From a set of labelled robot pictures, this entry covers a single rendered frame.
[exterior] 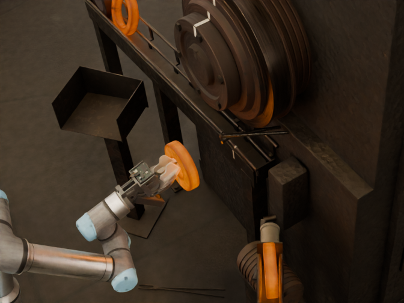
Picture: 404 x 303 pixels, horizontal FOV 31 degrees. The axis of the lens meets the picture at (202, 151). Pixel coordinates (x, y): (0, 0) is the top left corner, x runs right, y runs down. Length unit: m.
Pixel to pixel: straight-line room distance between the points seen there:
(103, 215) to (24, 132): 1.54
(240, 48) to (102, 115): 0.93
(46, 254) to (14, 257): 0.09
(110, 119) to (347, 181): 0.99
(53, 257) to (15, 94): 1.90
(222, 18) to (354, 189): 0.59
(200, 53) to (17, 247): 0.71
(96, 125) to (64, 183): 0.71
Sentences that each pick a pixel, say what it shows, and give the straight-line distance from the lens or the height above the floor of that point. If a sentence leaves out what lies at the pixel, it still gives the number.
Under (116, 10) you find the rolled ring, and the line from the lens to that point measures 3.08.
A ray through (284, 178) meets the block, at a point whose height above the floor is 0.80.
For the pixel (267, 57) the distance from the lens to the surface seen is 1.89.
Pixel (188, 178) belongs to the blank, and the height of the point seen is 0.85.
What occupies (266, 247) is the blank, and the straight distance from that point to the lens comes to 2.06.
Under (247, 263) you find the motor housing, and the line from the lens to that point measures 2.35.
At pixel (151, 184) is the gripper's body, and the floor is 0.84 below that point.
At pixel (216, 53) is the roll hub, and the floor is 1.22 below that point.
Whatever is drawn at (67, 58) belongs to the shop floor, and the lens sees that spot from 3.95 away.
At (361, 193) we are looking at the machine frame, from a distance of 2.06.
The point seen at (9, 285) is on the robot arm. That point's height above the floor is 0.64.
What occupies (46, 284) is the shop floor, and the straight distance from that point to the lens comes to 3.06.
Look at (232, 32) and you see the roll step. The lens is 1.93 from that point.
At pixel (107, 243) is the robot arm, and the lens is 2.20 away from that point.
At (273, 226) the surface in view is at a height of 0.69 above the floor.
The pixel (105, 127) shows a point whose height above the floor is 0.60.
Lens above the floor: 2.49
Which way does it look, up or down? 48 degrees down
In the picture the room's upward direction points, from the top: 8 degrees counter-clockwise
